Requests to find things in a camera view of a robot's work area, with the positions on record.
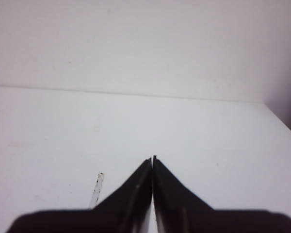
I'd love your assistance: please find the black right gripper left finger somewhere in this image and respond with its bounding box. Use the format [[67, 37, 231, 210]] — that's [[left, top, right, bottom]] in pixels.
[[8, 159, 152, 233]]

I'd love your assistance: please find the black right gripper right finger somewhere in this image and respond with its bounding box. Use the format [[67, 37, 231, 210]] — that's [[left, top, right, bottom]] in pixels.
[[153, 157, 291, 233]]

